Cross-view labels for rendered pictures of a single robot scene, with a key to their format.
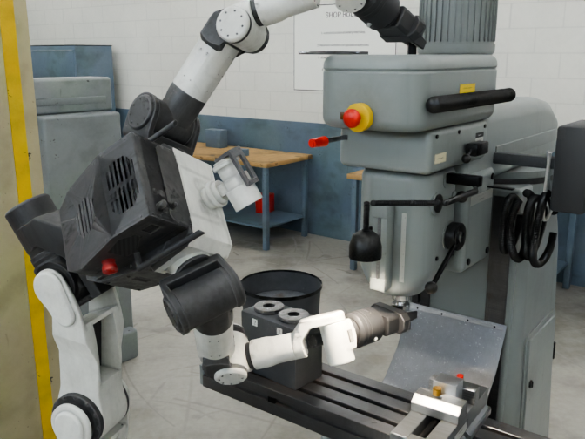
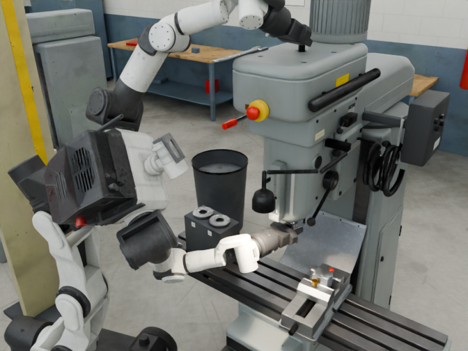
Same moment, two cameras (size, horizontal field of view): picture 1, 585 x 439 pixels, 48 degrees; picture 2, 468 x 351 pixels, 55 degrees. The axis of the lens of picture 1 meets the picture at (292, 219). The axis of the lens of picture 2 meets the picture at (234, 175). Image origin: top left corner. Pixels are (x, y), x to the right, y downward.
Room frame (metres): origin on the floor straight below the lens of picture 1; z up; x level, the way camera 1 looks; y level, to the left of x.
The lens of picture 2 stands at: (0.19, -0.08, 2.16)
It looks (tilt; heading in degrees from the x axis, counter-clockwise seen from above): 27 degrees down; 1
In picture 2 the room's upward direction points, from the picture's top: 1 degrees counter-clockwise
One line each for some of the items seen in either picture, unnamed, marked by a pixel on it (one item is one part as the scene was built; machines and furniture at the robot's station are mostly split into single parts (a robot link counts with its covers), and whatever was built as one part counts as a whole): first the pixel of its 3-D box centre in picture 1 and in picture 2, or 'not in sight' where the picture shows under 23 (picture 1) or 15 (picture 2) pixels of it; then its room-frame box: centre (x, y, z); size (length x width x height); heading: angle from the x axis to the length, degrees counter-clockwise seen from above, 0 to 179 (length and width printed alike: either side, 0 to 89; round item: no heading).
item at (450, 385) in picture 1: (447, 389); (322, 279); (1.51, -0.39, 1.07); 0.06 x 0.05 x 0.06; 56
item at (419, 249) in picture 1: (405, 226); (295, 173); (1.60, -0.28, 1.47); 0.21 x 0.19 x 0.32; 53
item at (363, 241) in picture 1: (365, 243); (263, 198); (1.38, -0.16, 1.49); 0.07 x 0.07 x 0.06
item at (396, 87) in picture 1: (413, 89); (301, 75); (1.60, -0.29, 1.81); 0.47 x 0.26 x 0.16; 143
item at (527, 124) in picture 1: (484, 132); (359, 88); (1.99, -0.58, 1.66); 0.80 x 0.23 x 0.20; 143
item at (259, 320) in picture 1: (281, 341); (212, 235); (1.81, 0.03, 1.06); 0.22 x 0.12 x 0.20; 48
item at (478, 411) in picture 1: (441, 413); (317, 294); (1.48, -0.38, 1.02); 0.35 x 0.15 x 0.11; 146
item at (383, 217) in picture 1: (381, 246); (277, 191); (1.50, -0.21, 1.44); 0.04 x 0.04 x 0.21; 53
